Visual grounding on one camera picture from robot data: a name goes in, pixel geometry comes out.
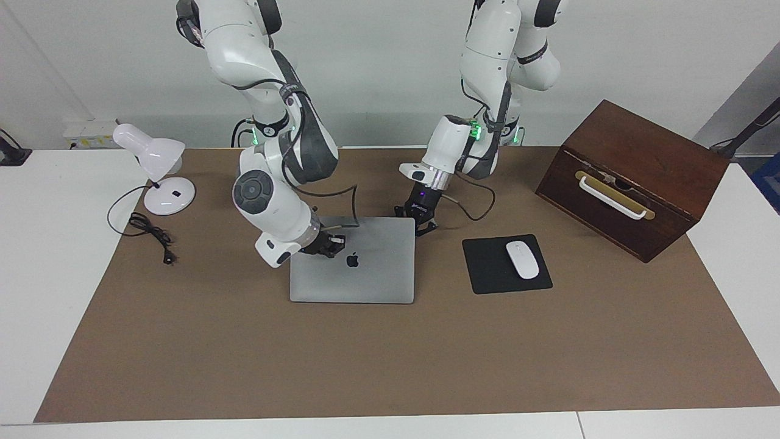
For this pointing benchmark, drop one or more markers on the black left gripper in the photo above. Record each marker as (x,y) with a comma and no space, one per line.
(421,201)

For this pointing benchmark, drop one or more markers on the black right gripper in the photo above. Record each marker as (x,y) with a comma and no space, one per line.
(315,244)

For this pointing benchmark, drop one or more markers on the grey aluminium laptop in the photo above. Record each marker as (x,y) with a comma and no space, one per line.
(365,280)

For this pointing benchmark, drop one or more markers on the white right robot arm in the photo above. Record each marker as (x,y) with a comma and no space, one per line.
(274,207)

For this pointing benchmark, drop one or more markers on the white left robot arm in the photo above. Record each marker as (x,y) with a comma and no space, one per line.
(487,55)

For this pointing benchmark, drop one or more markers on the black mouse pad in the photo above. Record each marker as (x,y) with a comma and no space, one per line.
(487,268)

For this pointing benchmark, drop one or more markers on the white computer mouse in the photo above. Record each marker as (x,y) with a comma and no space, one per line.
(523,260)

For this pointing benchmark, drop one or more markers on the brown table mat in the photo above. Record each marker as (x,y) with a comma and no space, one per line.
(390,353)

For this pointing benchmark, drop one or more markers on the white desk lamp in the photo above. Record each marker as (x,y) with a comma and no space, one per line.
(158,152)

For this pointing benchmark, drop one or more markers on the brass box plate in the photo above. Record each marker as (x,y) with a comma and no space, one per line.
(651,214)

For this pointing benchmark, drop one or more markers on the dark wooden box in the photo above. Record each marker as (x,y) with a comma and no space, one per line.
(670,177)

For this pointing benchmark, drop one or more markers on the white power strip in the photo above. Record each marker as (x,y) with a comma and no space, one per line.
(85,131)

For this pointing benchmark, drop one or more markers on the black stand pole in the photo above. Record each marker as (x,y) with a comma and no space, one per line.
(752,125)

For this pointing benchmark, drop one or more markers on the blue crate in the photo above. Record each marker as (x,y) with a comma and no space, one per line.
(769,180)

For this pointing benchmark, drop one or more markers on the black clamp mount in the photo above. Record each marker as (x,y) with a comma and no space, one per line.
(9,155)

